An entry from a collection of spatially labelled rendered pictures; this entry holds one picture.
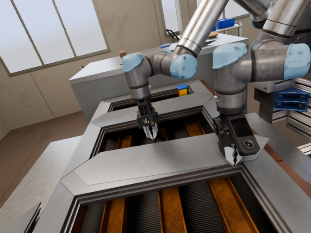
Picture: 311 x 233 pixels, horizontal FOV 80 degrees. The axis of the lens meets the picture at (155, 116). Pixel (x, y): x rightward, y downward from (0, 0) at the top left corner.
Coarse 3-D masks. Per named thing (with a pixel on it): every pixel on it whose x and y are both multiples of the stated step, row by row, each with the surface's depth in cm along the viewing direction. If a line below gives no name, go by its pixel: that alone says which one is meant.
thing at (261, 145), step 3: (255, 135) 68; (255, 138) 67; (258, 138) 67; (258, 141) 65; (261, 141) 65; (258, 144) 64; (261, 144) 64; (261, 147) 62; (261, 150) 61; (258, 153) 60; (255, 156) 60; (255, 159) 58
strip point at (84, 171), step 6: (96, 156) 78; (90, 162) 75; (96, 162) 74; (78, 168) 74; (84, 168) 73; (90, 168) 72; (78, 174) 70; (84, 174) 70; (90, 174) 69; (84, 180) 67
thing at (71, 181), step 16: (160, 96) 129; (176, 112) 100; (192, 112) 99; (112, 128) 101; (128, 128) 101; (96, 144) 89; (64, 176) 71; (160, 176) 61; (176, 176) 60; (192, 176) 60; (208, 176) 60; (224, 176) 60; (80, 192) 62; (96, 192) 62; (112, 192) 61; (128, 192) 61; (144, 192) 61; (256, 192) 51; (80, 208) 61; (272, 208) 46; (64, 224) 53; (272, 224) 45
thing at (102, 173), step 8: (104, 152) 80; (112, 152) 78; (104, 160) 74; (112, 160) 73; (96, 168) 71; (104, 168) 70; (112, 168) 69; (96, 176) 67; (104, 176) 66; (88, 184) 64
